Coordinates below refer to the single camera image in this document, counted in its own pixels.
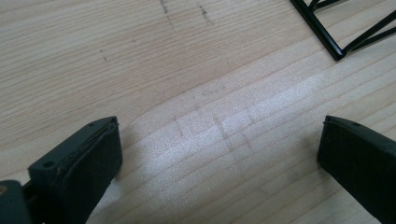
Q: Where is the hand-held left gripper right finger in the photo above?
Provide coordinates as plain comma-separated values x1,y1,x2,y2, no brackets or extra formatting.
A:
317,115,396,224

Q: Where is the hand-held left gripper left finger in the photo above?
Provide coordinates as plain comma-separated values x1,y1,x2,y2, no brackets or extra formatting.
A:
27,116,123,224

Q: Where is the black metal wire rack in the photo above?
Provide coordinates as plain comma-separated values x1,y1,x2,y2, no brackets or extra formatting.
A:
290,0,396,62

